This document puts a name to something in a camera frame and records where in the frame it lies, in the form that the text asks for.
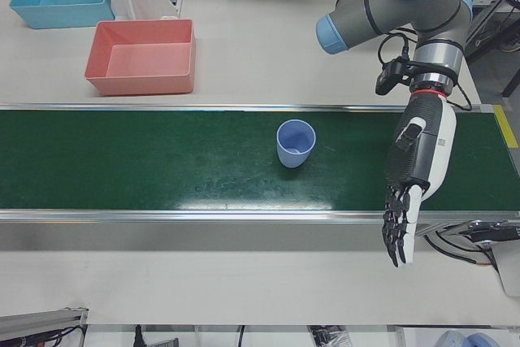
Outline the blue plastic cup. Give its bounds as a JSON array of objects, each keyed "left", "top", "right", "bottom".
[{"left": 276, "top": 119, "right": 317, "bottom": 169}]

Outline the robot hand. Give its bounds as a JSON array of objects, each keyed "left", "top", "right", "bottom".
[{"left": 381, "top": 89, "right": 458, "bottom": 270}]

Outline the pink plastic box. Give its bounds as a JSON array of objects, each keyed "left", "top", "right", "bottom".
[{"left": 84, "top": 19, "right": 196, "bottom": 98}]

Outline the green conveyor belt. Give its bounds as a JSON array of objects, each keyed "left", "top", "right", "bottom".
[{"left": 0, "top": 102, "right": 520, "bottom": 253}]

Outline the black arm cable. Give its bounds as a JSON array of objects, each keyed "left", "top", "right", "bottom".
[{"left": 377, "top": 32, "right": 475, "bottom": 112}]

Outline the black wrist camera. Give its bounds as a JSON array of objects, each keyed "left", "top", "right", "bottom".
[{"left": 374, "top": 59, "right": 411, "bottom": 96}]

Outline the grey flat panel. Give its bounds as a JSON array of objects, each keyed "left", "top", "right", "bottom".
[{"left": 491, "top": 241, "right": 520, "bottom": 297}]

